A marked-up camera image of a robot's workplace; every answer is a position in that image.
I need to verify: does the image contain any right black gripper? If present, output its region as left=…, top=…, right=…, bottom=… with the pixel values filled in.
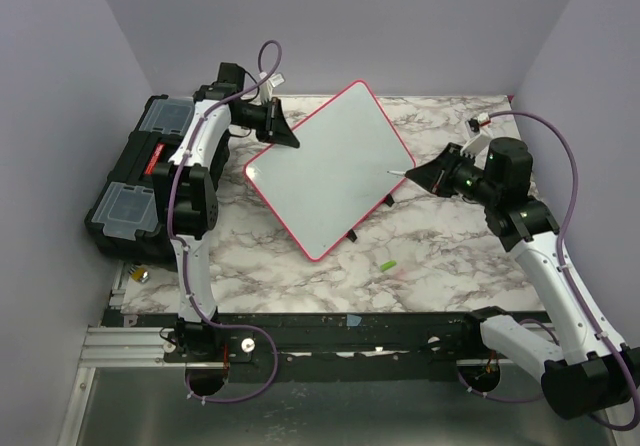
left=407, top=142, right=500, bottom=206

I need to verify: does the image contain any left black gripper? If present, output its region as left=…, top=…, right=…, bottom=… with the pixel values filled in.
left=233, top=97, right=299, bottom=148

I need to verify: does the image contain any pink framed whiteboard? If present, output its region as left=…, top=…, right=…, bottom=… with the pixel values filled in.
left=244, top=80, right=416, bottom=262

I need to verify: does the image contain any green marker cap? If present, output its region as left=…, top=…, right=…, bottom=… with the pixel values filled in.
left=379, top=260, right=397, bottom=272

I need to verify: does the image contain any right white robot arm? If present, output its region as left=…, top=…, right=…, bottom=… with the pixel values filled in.
left=404, top=137, right=639, bottom=419

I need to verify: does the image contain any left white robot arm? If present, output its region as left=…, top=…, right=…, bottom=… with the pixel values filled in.
left=151, top=63, right=300, bottom=361

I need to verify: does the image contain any blue tape piece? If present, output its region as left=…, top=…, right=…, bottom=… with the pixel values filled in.
left=345, top=314, right=363, bottom=328

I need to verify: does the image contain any black toolbox with clear lids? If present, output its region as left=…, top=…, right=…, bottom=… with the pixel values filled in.
left=83, top=94, right=232, bottom=267

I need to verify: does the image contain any small yellow metal part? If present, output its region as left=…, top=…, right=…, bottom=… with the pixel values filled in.
left=128, top=264, right=149, bottom=284

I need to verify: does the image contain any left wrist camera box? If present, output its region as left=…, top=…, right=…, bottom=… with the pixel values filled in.
left=258, top=71, right=286, bottom=105

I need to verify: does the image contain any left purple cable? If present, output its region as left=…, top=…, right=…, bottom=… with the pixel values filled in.
left=167, top=40, right=287, bottom=407

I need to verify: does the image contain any purple cable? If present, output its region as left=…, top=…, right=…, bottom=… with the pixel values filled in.
left=457, top=110, right=640, bottom=432
left=167, top=40, right=287, bottom=407

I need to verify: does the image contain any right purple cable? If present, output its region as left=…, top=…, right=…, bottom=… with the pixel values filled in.
left=457, top=110, right=640, bottom=432

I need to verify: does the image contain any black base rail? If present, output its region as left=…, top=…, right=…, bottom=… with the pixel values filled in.
left=102, top=311, right=505, bottom=392

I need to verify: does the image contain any aluminium extrusion rail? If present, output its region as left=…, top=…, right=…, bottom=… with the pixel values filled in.
left=79, top=327, right=164, bottom=368

